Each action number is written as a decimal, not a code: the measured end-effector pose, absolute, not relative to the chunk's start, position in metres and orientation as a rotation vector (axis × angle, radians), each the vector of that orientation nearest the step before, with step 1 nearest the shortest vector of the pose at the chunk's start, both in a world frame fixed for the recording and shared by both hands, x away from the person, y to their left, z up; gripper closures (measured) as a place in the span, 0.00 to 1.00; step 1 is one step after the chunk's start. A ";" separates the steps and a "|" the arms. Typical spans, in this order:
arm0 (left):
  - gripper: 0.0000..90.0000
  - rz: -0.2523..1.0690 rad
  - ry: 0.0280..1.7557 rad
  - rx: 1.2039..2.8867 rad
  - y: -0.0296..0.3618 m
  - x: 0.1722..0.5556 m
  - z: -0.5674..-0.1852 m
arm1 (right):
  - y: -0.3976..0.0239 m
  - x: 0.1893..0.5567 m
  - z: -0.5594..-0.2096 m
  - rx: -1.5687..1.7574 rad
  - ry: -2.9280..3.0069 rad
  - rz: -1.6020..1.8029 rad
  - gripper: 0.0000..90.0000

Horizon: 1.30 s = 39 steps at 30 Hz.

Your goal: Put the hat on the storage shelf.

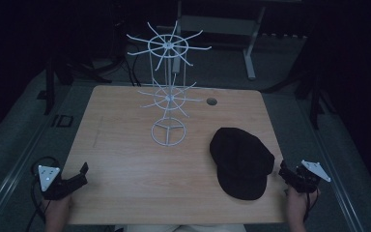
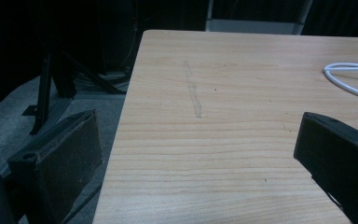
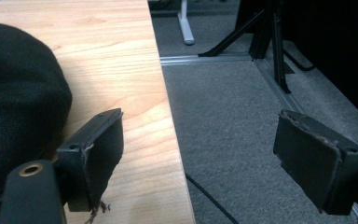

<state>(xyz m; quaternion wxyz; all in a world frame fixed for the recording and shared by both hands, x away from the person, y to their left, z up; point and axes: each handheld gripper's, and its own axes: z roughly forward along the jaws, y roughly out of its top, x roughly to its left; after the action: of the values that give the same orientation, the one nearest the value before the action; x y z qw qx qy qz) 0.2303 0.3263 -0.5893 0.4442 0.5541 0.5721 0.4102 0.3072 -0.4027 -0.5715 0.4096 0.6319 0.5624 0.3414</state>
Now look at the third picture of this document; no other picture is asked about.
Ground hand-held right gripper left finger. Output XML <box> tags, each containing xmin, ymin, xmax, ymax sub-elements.
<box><xmin>55</xmin><ymin>107</ymin><xmax>125</xmax><ymax>213</ymax></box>

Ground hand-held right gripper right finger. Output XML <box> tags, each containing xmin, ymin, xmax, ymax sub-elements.
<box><xmin>272</xmin><ymin>109</ymin><xmax>358</xmax><ymax>217</ymax></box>

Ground black knitted cloth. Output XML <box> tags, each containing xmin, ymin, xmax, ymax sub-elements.
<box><xmin>0</xmin><ymin>19</ymin><xmax>74</xmax><ymax>206</ymax></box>

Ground black curtain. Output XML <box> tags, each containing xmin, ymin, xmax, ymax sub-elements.
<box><xmin>234</xmin><ymin>0</ymin><xmax>358</xmax><ymax>129</ymax></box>

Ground black metal stand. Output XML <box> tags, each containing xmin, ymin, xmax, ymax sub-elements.
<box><xmin>198</xmin><ymin>0</ymin><xmax>293</xmax><ymax>95</ymax></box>

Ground white desk leg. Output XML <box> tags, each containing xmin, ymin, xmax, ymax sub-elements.
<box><xmin>176</xmin><ymin>0</ymin><xmax>196</xmax><ymax>47</ymax></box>

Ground black cable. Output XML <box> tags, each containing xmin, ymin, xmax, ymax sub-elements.
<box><xmin>185</xmin><ymin>173</ymin><xmax>241</xmax><ymax>224</ymax></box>

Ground silver floor rail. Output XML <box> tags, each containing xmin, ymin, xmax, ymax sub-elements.
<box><xmin>159</xmin><ymin>53</ymin><xmax>309</xmax><ymax>116</ymax></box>

